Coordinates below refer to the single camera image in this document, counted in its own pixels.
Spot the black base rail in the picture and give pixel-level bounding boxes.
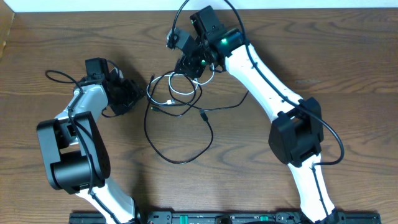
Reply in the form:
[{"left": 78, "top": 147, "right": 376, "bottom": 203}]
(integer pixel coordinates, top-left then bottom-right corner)
[{"left": 68, "top": 210, "right": 382, "bottom": 224}]

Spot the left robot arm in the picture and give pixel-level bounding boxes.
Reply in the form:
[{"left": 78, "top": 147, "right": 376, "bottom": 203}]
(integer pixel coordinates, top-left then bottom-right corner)
[{"left": 37, "top": 57, "right": 147, "bottom": 223}]

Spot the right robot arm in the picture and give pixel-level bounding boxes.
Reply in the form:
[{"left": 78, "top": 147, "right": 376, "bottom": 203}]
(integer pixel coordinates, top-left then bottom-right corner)
[{"left": 167, "top": 6, "right": 339, "bottom": 223}]

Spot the right camera black cable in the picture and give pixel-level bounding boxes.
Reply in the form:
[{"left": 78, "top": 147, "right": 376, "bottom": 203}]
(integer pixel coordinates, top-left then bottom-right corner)
[{"left": 170, "top": 0, "right": 345, "bottom": 224}]

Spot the white cable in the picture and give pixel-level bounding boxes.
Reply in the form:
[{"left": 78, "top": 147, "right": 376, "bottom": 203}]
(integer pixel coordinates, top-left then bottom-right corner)
[{"left": 146, "top": 68, "right": 215, "bottom": 106}]

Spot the camera black cable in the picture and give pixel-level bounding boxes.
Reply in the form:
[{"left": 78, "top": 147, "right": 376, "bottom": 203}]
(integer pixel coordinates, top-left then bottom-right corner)
[
  {"left": 45, "top": 60, "right": 125, "bottom": 224},
  {"left": 170, "top": 0, "right": 345, "bottom": 224}
]

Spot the left camera black cable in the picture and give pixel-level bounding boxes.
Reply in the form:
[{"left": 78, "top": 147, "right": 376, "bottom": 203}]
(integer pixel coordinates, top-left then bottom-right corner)
[{"left": 45, "top": 60, "right": 125, "bottom": 224}]

